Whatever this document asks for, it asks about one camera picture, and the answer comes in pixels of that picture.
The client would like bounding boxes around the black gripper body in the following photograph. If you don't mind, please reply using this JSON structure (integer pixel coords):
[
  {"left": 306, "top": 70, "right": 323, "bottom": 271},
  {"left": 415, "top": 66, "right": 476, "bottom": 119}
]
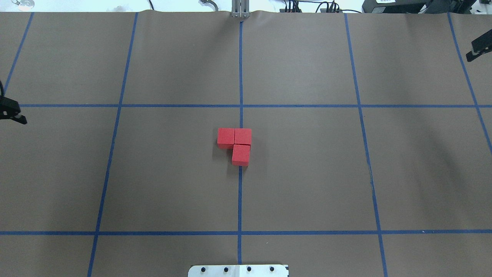
[{"left": 0, "top": 81, "right": 21, "bottom": 120}]

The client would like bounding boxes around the red cube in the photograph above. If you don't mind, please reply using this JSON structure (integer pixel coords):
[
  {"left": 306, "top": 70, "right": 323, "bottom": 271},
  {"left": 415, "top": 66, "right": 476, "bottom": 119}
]
[
  {"left": 234, "top": 128, "right": 253, "bottom": 146},
  {"left": 232, "top": 144, "right": 251, "bottom": 167},
  {"left": 217, "top": 128, "right": 235, "bottom": 149}
]

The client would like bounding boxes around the black device top right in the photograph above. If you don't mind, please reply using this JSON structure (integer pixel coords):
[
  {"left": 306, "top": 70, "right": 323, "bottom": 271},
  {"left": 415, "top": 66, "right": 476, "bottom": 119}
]
[{"left": 362, "top": 0, "right": 476, "bottom": 14}]

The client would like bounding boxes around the black cable bundle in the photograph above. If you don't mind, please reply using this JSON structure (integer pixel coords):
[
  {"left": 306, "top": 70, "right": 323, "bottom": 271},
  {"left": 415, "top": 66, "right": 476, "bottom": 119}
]
[{"left": 280, "top": 0, "right": 363, "bottom": 14}]

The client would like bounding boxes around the white metal base plate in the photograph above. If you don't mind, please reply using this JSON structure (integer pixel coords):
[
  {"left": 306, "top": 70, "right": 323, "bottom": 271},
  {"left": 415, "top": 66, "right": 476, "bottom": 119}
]
[{"left": 188, "top": 264, "right": 289, "bottom": 277}]

